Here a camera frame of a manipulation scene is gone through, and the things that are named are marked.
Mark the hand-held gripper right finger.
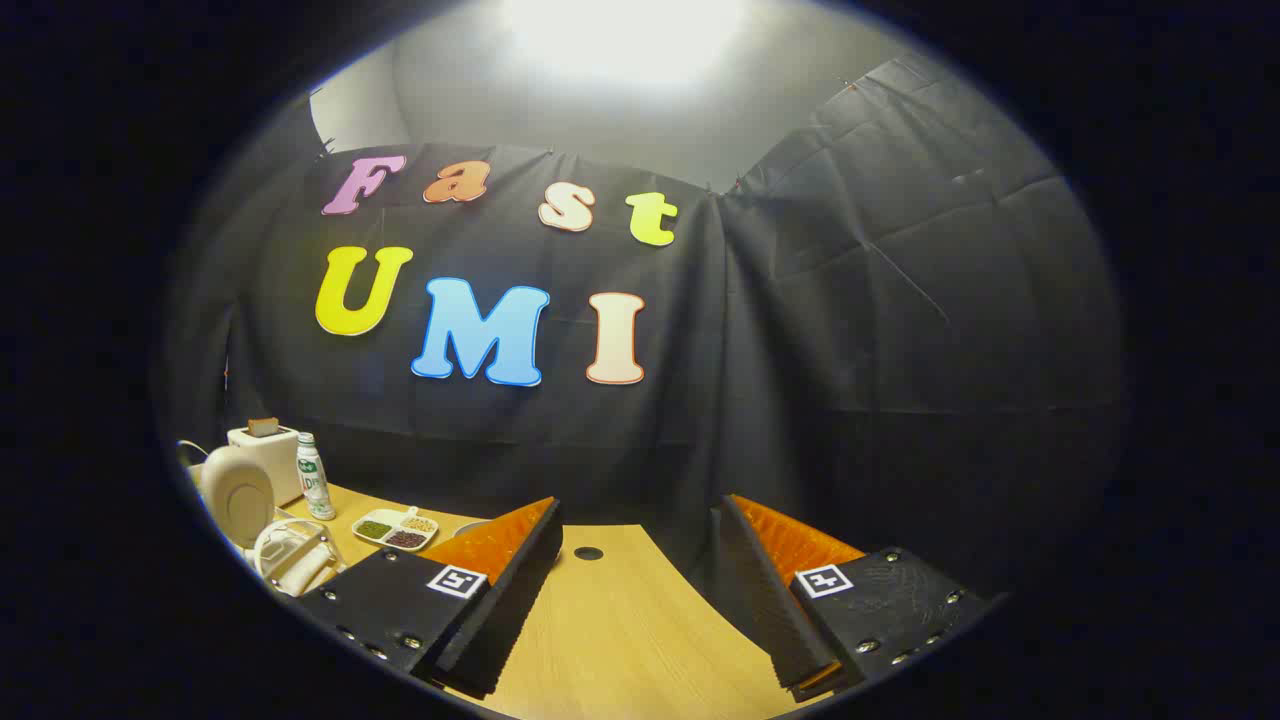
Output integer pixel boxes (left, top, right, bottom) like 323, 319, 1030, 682
712, 494, 993, 702

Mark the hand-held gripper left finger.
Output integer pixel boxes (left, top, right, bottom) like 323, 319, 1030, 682
298, 497, 564, 699

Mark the white wire dish rack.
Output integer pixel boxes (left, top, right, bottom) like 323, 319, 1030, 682
178, 440, 349, 599

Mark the white ceramic plate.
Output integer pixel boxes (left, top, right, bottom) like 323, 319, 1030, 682
198, 445, 276, 549

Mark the white divided snack dish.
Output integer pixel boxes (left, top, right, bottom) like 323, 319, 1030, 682
352, 506, 440, 553

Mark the white green-label drink bottle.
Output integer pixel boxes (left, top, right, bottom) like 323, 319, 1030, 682
296, 432, 337, 522

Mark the black backdrop cloth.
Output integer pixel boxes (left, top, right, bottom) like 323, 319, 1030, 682
160, 50, 1131, 621

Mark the white toaster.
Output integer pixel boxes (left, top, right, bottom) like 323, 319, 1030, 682
227, 425, 304, 506

